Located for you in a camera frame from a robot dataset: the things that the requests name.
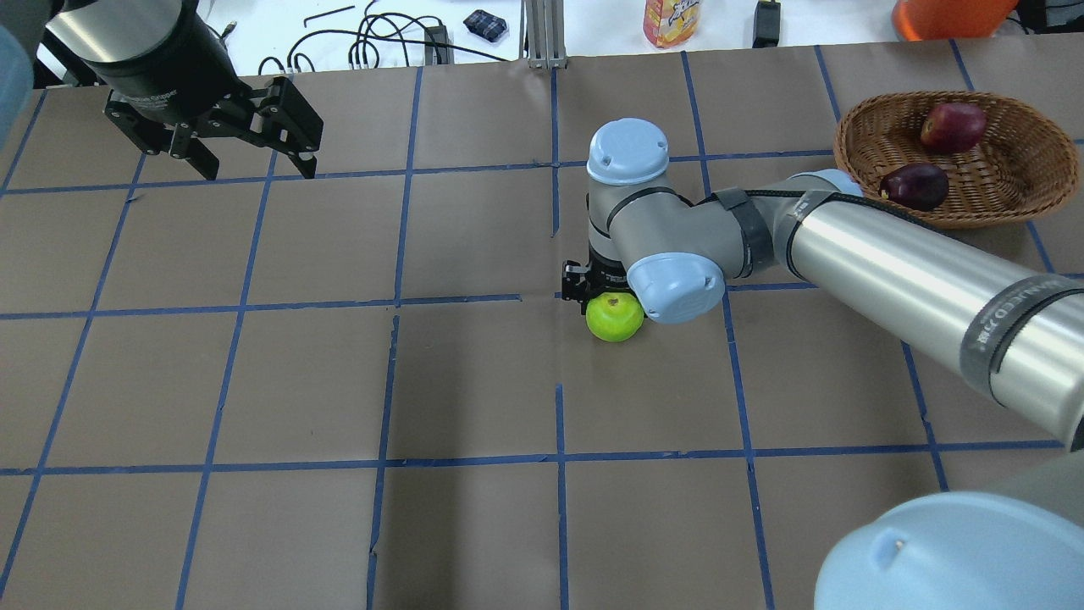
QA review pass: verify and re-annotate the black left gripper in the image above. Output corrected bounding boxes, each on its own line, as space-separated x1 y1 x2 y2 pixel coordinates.
89 17 324 180

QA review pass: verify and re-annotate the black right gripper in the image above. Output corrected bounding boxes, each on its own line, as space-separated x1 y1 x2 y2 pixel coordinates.
585 258 632 297

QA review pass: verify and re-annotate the green apple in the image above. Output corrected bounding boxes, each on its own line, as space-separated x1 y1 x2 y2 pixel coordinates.
584 293 645 342

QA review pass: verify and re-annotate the dark purple apple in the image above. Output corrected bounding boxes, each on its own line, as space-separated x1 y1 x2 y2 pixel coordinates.
877 163 951 212

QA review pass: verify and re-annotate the red apple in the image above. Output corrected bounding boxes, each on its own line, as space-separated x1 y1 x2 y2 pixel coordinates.
919 102 988 154

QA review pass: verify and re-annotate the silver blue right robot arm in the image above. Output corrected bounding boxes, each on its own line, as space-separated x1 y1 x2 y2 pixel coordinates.
586 117 1083 609

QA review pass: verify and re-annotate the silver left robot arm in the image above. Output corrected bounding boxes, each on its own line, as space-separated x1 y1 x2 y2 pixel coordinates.
47 1 324 180

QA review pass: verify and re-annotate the woven wicker basket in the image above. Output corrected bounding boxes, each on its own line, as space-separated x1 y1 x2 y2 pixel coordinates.
833 91 1081 230

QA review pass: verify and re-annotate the orange juice bottle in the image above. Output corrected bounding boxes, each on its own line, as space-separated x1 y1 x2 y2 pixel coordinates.
642 0 702 49

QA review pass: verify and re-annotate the black power adapter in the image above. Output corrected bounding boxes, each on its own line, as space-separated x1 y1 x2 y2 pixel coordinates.
751 1 782 49

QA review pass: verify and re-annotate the orange round container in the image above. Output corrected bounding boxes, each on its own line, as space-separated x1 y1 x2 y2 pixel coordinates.
890 1 1018 42

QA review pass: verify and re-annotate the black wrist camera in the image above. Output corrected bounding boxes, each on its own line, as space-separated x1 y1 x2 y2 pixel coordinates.
559 260 591 306

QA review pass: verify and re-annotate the aluminium frame post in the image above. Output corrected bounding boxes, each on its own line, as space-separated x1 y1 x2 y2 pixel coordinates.
520 0 568 69

